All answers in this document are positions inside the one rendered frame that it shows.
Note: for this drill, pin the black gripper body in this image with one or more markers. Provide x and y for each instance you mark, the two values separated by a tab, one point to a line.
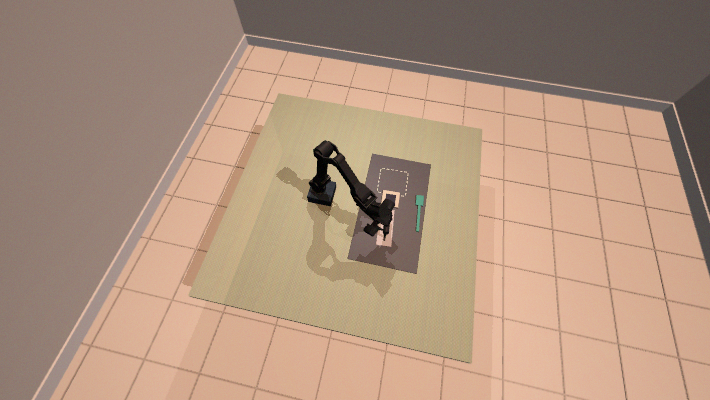
372	229

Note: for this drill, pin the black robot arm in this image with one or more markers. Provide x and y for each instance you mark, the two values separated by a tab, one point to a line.
359	191

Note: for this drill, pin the peach tile with dark square mark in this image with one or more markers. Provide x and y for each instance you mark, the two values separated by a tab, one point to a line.
393	196

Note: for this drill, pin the green small trowel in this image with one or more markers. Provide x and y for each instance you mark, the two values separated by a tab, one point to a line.
419	202

